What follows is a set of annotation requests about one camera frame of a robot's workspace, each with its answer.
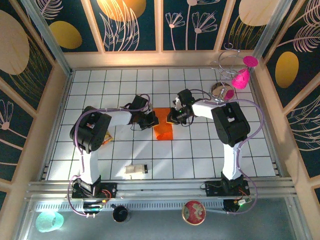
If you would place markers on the orange cloth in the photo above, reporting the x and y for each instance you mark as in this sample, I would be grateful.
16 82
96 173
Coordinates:
163 130

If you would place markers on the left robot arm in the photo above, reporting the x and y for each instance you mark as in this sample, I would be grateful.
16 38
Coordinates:
90 130

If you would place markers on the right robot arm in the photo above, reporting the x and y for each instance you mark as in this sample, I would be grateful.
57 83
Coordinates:
230 122

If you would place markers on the colourful snack bag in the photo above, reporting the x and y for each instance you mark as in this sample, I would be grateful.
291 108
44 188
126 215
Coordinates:
108 138

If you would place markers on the chrome spiral glass stand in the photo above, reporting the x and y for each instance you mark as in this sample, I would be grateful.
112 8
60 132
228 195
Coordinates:
222 93

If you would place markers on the small beige block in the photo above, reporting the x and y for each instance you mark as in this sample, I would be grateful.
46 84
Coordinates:
133 170

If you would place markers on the pink stemmed glass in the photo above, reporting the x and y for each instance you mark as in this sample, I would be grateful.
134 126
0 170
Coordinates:
240 78

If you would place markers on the perforated metal strip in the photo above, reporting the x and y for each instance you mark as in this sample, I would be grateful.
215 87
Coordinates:
155 206

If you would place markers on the red patterned bowl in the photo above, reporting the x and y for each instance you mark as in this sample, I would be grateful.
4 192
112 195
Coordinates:
193 212

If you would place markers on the black mug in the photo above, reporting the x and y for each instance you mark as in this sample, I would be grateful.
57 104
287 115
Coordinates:
120 213

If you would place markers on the small controller board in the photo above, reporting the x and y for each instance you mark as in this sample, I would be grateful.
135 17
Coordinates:
93 206
237 203

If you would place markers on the teal translucent cup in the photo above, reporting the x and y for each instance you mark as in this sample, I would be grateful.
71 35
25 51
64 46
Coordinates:
48 222

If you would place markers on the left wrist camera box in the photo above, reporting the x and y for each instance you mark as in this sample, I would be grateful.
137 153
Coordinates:
149 108

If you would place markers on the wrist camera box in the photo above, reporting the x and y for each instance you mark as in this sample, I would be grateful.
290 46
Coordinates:
177 102
149 108

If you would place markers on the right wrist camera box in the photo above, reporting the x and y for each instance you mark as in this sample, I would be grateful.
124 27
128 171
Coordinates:
177 102

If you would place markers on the aluminium mounting rail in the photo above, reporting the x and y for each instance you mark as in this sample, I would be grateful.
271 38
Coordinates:
160 191

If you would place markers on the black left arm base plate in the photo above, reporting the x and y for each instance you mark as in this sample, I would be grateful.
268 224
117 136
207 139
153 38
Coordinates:
111 190

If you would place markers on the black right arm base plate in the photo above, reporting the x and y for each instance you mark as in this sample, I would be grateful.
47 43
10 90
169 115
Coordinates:
211 188

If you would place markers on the aluminium frame post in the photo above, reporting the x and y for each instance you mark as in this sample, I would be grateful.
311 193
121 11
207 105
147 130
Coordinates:
272 27
47 37

